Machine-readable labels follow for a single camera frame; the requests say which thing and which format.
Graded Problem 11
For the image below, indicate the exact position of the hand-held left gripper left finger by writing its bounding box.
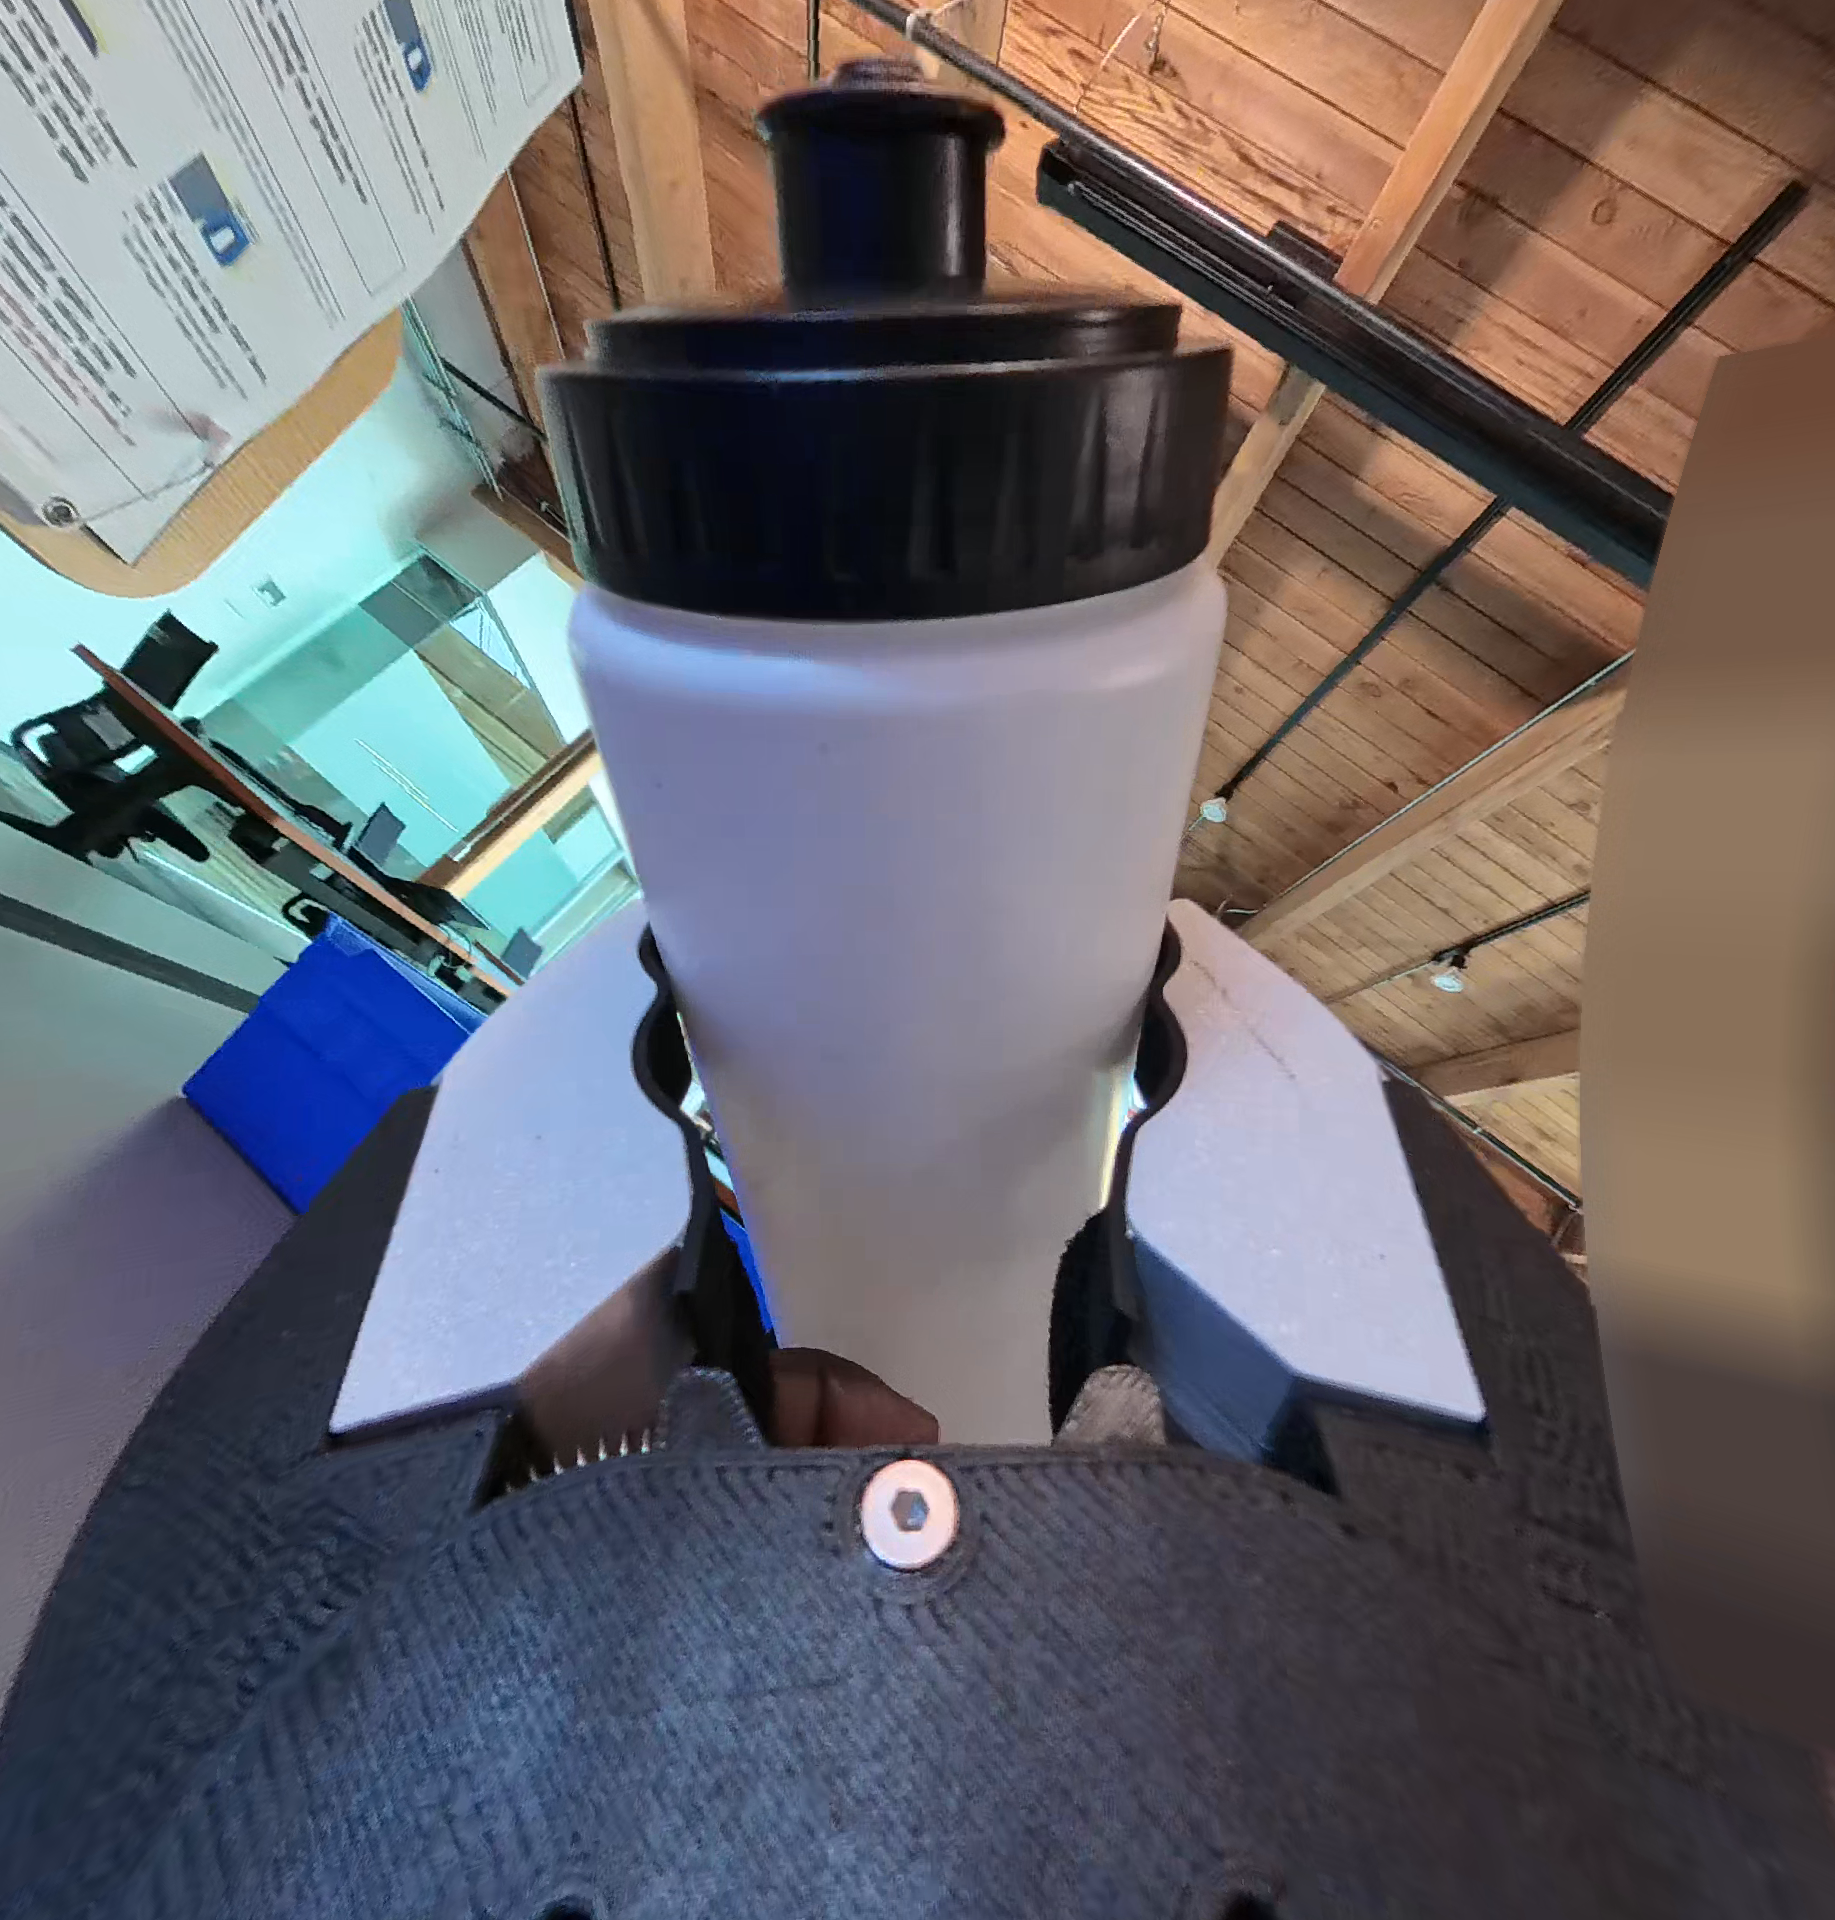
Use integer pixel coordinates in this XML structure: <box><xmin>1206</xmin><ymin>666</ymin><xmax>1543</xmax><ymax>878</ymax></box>
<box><xmin>325</xmin><ymin>900</ymin><xmax>780</xmax><ymax>1448</ymax></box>

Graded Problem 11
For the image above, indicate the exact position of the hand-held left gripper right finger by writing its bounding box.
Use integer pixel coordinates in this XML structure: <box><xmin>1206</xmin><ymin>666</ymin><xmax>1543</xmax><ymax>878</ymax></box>
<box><xmin>1047</xmin><ymin>896</ymin><xmax>1490</xmax><ymax>1464</ymax></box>

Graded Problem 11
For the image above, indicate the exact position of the blue plastic bin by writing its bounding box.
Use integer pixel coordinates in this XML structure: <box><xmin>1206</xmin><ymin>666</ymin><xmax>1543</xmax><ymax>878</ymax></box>
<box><xmin>184</xmin><ymin>917</ymin><xmax>489</xmax><ymax>1218</ymax></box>

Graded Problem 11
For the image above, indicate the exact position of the white plastic bottle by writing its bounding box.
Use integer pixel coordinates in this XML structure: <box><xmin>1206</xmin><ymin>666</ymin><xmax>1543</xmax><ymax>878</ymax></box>
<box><xmin>568</xmin><ymin>577</ymin><xmax>1230</xmax><ymax>1448</ymax></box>

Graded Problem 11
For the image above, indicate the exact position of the black bottle lid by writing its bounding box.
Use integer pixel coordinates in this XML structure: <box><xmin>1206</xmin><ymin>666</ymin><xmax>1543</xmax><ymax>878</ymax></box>
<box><xmin>535</xmin><ymin>58</ymin><xmax>1233</xmax><ymax>625</ymax></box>

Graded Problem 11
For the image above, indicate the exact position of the person's left hand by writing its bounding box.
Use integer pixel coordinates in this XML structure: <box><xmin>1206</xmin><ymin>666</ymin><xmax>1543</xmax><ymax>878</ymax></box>
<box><xmin>771</xmin><ymin>1346</ymin><xmax>941</xmax><ymax>1451</ymax></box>

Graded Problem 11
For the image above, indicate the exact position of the wooden desk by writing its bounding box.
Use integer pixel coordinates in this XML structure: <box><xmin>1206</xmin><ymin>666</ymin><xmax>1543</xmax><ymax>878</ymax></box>
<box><xmin>72</xmin><ymin>645</ymin><xmax>520</xmax><ymax>998</ymax></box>

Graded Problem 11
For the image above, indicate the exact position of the black office chair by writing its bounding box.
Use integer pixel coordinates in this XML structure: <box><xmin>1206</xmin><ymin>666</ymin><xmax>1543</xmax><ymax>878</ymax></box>
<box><xmin>7</xmin><ymin>612</ymin><xmax>220</xmax><ymax>864</ymax></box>

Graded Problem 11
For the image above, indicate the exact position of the wooden sign board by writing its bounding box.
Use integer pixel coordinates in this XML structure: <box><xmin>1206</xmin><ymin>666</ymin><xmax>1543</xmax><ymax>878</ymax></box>
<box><xmin>0</xmin><ymin>306</ymin><xmax>409</xmax><ymax>604</ymax></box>

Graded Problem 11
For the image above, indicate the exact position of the black track light bar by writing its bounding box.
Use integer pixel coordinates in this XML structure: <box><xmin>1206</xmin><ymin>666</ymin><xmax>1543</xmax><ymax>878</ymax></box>
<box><xmin>1035</xmin><ymin>137</ymin><xmax>1675</xmax><ymax>590</ymax></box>

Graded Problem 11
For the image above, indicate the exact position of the printed instruction sheet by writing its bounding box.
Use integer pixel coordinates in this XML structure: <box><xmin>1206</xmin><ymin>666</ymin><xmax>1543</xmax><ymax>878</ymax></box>
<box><xmin>0</xmin><ymin>0</ymin><xmax>585</xmax><ymax>563</ymax></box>

